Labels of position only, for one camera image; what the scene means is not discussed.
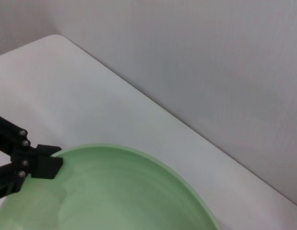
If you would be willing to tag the green plastic plate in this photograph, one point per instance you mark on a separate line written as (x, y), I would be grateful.
(114, 191)

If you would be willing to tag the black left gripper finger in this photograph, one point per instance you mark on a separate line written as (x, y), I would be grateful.
(46, 167)
(17, 148)

